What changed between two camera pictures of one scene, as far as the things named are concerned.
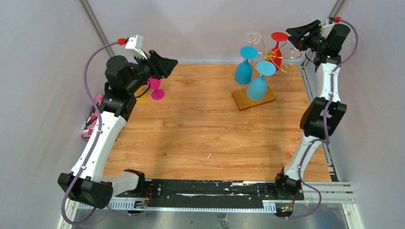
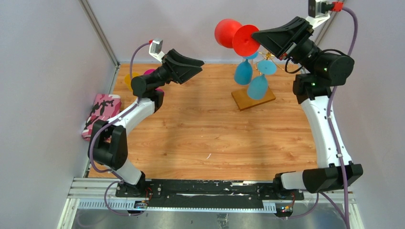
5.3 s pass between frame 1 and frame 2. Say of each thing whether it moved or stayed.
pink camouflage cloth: stayed
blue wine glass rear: stayed
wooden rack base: stayed
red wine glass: moved
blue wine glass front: stayed
